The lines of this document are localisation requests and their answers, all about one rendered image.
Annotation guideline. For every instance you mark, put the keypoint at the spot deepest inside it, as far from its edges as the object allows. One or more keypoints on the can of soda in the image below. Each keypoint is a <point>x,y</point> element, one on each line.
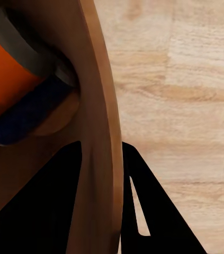
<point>17,122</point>
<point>25,60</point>

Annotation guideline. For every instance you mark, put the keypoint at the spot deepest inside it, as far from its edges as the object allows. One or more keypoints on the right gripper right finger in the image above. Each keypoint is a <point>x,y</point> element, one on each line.
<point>169,232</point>

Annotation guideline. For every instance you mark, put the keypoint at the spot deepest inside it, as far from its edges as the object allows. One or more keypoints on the trash can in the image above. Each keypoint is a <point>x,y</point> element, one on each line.
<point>89,113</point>

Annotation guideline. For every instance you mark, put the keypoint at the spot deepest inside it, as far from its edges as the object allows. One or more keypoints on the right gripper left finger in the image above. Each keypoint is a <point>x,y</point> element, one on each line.
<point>37,220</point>

